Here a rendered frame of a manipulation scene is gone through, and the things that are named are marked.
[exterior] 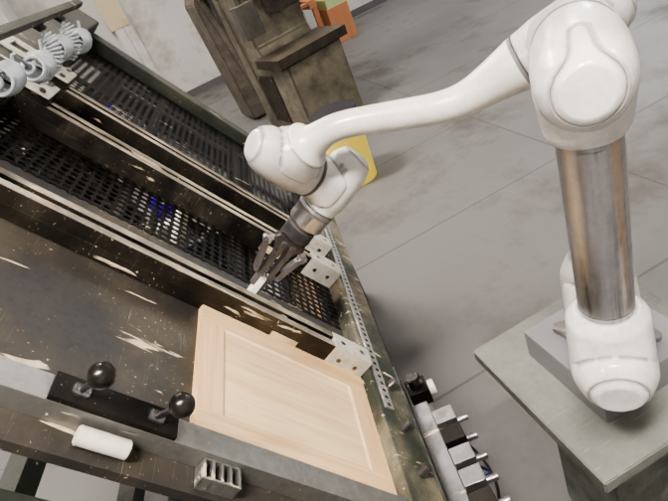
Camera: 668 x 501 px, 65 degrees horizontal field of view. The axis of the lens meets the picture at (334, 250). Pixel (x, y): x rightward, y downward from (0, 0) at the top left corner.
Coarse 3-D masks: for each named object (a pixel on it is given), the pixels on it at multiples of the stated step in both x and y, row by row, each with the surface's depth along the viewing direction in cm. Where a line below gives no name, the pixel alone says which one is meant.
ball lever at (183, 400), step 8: (184, 392) 75; (176, 400) 74; (184, 400) 74; (192, 400) 75; (168, 408) 78; (176, 408) 73; (184, 408) 74; (192, 408) 74; (152, 416) 81; (160, 416) 80; (176, 416) 74; (184, 416) 74
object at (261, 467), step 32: (0, 384) 71; (32, 384) 74; (32, 416) 75; (64, 416) 76; (96, 416) 77; (160, 448) 83; (192, 448) 84; (224, 448) 88; (256, 448) 93; (256, 480) 91; (288, 480) 92; (320, 480) 97; (352, 480) 102
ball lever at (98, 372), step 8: (96, 368) 69; (104, 368) 69; (112, 368) 70; (88, 376) 69; (96, 376) 68; (104, 376) 69; (112, 376) 70; (80, 384) 77; (88, 384) 69; (96, 384) 68; (104, 384) 69; (112, 384) 70; (72, 392) 76; (80, 392) 76; (88, 392) 77
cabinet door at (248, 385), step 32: (224, 320) 122; (224, 352) 112; (256, 352) 120; (288, 352) 129; (224, 384) 104; (256, 384) 111; (288, 384) 119; (320, 384) 127; (352, 384) 136; (192, 416) 93; (224, 416) 97; (256, 416) 103; (288, 416) 110; (320, 416) 117; (352, 416) 125; (288, 448) 101; (320, 448) 108; (352, 448) 115; (384, 480) 113
